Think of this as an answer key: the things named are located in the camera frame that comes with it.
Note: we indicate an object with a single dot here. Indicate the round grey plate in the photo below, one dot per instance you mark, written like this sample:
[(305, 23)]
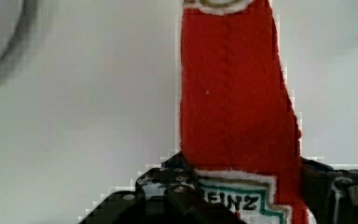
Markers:
[(17, 21)]

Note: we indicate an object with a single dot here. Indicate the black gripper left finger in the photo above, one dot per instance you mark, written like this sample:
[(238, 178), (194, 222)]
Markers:
[(167, 194)]

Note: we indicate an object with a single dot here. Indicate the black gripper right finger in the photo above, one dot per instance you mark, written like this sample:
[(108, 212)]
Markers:
[(331, 195)]

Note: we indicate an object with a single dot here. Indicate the red ketchup bottle toy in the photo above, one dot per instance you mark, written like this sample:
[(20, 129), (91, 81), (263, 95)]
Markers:
[(238, 128)]

